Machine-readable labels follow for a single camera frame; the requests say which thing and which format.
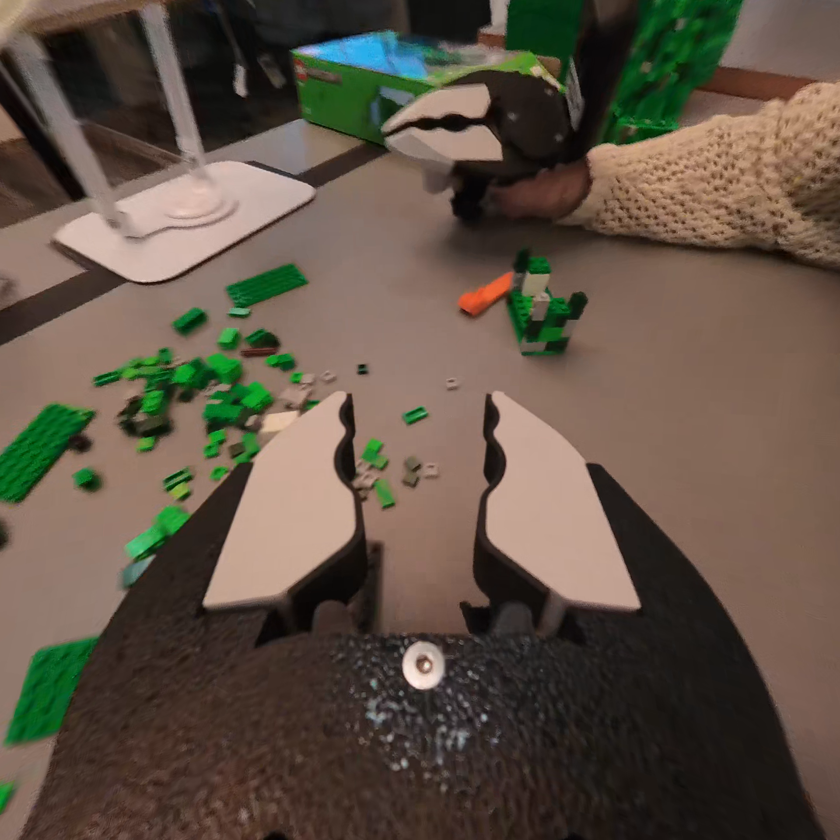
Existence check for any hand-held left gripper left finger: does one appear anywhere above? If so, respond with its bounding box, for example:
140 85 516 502
202 391 368 636

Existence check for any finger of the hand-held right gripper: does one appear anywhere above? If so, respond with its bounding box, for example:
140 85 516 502
382 83 494 137
383 121 506 165

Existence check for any person's right hand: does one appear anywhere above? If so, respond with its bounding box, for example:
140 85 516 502
487 159 593 221

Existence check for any green lego set box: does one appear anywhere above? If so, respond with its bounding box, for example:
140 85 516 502
292 29 565 147

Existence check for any white book stand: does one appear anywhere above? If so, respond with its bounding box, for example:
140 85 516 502
0 0 317 284

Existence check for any pile of lego pieces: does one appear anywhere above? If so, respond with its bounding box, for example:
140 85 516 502
71 305 442 572

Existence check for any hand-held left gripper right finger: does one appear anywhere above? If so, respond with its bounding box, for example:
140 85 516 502
472 391 643 637

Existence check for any person's right forearm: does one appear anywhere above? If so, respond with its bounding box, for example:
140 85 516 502
577 82 840 270

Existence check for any green lego plate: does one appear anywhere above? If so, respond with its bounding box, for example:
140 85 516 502
0 403 97 505
226 264 309 308
3 637 99 747

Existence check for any open green cardboard box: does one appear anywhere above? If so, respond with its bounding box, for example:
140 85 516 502
505 0 744 145

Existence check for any green lego build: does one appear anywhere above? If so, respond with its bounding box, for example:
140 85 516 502
507 248 588 357

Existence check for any orange brick separator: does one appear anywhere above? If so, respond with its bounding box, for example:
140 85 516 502
458 271 516 317

